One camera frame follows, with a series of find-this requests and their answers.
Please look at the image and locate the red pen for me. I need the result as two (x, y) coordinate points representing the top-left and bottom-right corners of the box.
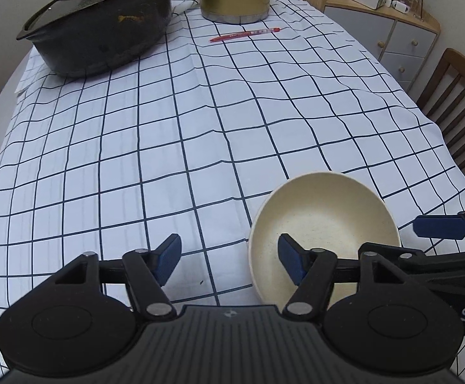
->
(209, 27), (281, 43)

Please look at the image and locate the glass pot lid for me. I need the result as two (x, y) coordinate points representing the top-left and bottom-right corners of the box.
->
(16, 0), (173, 43)

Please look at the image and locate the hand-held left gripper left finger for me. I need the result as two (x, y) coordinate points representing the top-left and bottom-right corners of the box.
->
(53, 233), (182, 321)

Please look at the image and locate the dark wooden chair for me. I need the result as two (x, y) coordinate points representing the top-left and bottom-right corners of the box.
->
(416, 48), (465, 185)

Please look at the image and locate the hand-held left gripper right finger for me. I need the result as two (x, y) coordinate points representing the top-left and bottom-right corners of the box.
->
(278, 233), (407, 321)

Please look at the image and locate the grey drawer cabinet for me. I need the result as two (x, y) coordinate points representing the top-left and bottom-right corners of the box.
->
(324, 2), (441, 92)

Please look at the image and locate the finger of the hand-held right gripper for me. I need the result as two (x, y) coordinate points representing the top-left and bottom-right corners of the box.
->
(393, 248), (465, 281)
(412, 208), (465, 244)

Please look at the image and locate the black cooking pot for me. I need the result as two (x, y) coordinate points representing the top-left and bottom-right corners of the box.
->
(16, 0), (174, 78)

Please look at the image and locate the cream bowl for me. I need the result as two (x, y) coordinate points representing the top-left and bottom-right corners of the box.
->
(249, 172), (402, 307)

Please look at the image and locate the white checked tablecloth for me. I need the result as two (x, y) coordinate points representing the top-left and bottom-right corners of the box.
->
(0, 0), (465, 374)

